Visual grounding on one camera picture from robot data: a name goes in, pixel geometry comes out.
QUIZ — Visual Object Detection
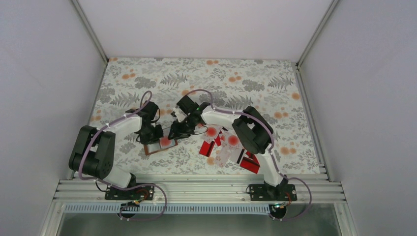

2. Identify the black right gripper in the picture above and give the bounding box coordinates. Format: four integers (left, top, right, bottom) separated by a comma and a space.
168, 114, 196, 140

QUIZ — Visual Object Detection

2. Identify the white card red circle top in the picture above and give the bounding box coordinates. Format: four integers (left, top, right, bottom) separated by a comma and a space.
159, 136, 177, 149

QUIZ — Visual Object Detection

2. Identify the white card red circle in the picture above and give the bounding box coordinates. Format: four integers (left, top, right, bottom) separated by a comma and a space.
159, 136, 177, 149
202, 125, 221, 143
225, 134, 241, 148

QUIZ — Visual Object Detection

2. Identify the brown leather card holder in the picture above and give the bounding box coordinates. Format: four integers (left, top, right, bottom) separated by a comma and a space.
144, 141, 178, 155

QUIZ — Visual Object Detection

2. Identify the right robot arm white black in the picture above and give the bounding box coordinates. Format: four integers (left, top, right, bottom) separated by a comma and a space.
168, 95, 292, 201

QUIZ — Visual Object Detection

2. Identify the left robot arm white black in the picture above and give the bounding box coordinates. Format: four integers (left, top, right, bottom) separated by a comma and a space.
68, 101, 163, 199

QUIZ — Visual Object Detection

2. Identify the red card black stripe left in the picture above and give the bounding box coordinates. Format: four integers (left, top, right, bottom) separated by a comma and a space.
199, 141, 216, 157

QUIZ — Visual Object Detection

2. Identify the white card red circle middle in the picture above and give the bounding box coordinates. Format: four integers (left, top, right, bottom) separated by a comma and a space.
202, 125, 221, 143

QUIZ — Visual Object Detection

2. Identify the white card pale pattern bottom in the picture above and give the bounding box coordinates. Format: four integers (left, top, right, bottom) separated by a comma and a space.
214, 146, 232, 167

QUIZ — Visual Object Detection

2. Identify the white card red circle centre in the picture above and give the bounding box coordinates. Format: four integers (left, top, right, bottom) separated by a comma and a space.
225, 134, 241, 148

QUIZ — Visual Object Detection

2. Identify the white card black stripe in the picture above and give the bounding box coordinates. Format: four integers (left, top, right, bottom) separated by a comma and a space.
229, 149, 246, 164

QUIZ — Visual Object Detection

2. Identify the dark red card bottom right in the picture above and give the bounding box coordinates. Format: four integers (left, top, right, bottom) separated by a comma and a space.
240, 152, 260, 174

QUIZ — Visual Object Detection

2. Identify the floral patterned table mat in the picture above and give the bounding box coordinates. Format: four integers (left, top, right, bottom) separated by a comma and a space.
90, 58, 320, 175

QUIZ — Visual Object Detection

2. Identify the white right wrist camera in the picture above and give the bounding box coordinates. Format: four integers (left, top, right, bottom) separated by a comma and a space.
171, 110, 186, 122

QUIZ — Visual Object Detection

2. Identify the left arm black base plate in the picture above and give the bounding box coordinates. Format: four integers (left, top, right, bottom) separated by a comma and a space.
104, 186, 155, 201

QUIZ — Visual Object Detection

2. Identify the aluminium rail frame front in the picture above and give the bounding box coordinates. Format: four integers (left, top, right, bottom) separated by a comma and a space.
41, 172, 356, 236

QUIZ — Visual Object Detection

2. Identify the slotted grey cable duct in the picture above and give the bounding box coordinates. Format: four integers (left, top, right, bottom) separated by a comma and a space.
63, 203, 269, 215

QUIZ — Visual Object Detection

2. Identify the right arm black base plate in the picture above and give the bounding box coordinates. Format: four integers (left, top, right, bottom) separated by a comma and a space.
245, 183, 298, 202

